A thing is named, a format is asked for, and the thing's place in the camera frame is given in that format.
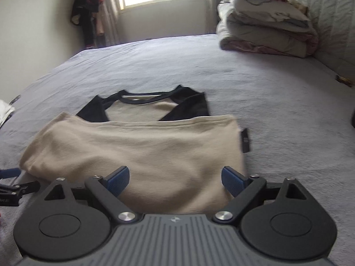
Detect small brown hair tie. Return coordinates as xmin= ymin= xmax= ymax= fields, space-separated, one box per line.
xmin=335 ymin=75 xmax=354 ymax=86

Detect dark hanging clothes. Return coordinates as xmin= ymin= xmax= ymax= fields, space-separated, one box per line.
xmin=71 ymin=0 xmax=106 ymax=49

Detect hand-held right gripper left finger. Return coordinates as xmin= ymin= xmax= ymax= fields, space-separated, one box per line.
xmin=44 ymin=166 xmax=138 ymax=225

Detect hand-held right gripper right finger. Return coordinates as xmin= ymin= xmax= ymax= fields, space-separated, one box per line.
xmin=213 ymin=166 xmax=308 ymax=224

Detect white cartoon print quilt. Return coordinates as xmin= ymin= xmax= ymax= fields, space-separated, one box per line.
xmin=218 ymin=0 xmax=311 ymax=29

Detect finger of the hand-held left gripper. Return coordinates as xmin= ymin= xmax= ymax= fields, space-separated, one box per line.
xmin=0 ymin=168 xmax=22 ymax=180
xmin=0 ymin=181 xmax=39 ymax=196

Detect white cloth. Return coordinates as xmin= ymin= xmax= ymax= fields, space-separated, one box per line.
xmin=0 ymin=100 xmax=16 ymax=129

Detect grey quilted headboard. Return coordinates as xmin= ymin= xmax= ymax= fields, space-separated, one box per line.
xmin=294 ymin=0 xmax=355 ymax=81

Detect beige and black raglan shirt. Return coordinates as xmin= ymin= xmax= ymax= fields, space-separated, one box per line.
xmin=19 ymin=86 xmax=250 ymax=217

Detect beige patterned curtain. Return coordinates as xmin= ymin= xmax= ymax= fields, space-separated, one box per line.
xmin=207 ymin=0 xmax=222 ymax=35
xmin=96 ymin=0 xmax=122 ymax=46

